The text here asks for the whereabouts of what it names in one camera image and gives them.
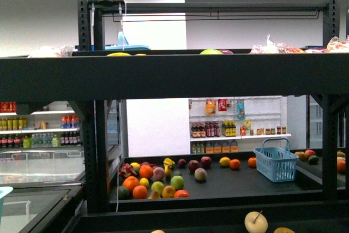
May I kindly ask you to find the pale yellow pear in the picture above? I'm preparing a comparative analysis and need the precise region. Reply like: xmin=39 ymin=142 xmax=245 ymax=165
xmin=244 ymin=211 xmax=268 ymax=233

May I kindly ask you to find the far large orange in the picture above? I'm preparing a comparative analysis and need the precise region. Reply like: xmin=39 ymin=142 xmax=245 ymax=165
xmin=139 ymin=165 xmax=153 ymax=179

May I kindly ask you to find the far dark red apple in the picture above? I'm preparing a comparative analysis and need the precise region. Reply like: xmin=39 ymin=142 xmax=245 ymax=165
xmin=200 ymin=156 xmax=212 ymax=169

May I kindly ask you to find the far yellow lemon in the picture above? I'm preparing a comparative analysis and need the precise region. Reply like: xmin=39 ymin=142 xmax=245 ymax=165
xmin=219 ymin=157 xmax=231 ymax=168

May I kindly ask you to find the far orange by lemon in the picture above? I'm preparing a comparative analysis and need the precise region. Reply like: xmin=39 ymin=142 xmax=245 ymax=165
xmin=229 ymin=159 xmax=241 ymax=170

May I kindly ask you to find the far blue plastic basket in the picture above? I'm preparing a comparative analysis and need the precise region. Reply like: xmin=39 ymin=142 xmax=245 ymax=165
xmin=253 ymin=138 xmax=299 ymax=182

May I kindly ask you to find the white goods shelf unit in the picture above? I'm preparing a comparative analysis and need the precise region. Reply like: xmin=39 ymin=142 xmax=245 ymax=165
xmin=189 ymin=95 xmax=290 ymax=154

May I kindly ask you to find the glass freezer chest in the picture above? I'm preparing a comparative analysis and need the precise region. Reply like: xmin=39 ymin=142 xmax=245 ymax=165
xmin=1 ymin=147 xmax=85 ymax=232

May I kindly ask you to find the left drinks shelf unit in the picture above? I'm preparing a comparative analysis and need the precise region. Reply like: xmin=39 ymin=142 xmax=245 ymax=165
xmin=1 ymin=101 xmax=81 ymax=149

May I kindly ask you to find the far peach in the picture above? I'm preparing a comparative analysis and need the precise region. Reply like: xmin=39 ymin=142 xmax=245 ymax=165
xmin=194 ymin=168 xmax=207 ymax=181

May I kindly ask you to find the pink dragon fruit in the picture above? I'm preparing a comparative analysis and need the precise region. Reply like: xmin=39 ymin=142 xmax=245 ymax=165
xmin=118 ymin=163 xmax=137 ymax=179

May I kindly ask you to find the black metal shelf rack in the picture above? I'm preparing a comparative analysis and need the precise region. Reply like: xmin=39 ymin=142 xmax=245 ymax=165
xmin=1 ymin=0 xmax=348 ymax=232

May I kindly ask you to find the far green apple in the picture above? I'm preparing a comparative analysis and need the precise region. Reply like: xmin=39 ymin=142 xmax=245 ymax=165
xmin=170 ymin=176 xmax=185 ymax=190

